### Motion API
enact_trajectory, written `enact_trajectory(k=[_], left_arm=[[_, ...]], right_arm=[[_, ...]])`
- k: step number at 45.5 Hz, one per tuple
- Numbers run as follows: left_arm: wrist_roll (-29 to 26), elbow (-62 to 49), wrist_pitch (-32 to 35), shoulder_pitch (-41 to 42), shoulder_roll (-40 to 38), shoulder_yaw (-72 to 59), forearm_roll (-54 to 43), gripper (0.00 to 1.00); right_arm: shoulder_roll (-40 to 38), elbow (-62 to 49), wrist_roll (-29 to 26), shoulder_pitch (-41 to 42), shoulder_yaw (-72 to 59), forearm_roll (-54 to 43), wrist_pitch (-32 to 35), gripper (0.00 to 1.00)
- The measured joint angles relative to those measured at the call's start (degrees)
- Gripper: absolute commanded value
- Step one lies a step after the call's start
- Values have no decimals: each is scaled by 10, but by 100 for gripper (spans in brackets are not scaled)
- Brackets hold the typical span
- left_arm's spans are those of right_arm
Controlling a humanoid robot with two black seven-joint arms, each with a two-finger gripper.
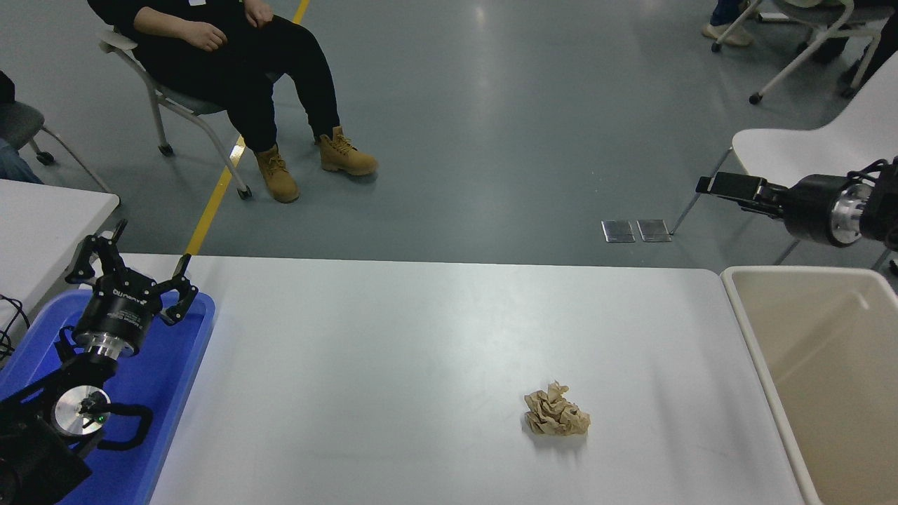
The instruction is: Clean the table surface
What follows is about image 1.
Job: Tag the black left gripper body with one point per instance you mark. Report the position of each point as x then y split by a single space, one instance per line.
118 310

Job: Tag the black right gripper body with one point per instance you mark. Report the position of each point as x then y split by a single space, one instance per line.
810 210

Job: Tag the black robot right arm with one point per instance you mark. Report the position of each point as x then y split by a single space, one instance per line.
880 210

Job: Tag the person's right forearm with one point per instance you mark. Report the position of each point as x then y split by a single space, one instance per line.
161 19

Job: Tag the person's right hand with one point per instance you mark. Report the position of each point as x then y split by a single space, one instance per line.
208 36

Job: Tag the person's left hand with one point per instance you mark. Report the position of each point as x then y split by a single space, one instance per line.
259 10

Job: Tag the white shell chair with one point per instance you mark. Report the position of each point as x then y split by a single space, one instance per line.
786 151

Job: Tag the white side table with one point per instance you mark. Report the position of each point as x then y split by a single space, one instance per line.
42 226

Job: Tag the blue plastic tray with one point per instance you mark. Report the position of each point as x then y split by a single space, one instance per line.
167 379

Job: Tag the metal floor plate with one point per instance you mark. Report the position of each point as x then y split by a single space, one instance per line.
654 231
618 231

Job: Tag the grey office chair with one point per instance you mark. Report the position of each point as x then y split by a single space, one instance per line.
17 120

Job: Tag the large pale bin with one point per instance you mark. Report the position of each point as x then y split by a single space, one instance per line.
828 379

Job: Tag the crumpled tan paper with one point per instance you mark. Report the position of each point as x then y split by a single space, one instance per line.
555 414

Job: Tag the white frame rolling chair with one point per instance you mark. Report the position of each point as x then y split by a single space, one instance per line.
814 14
112 42

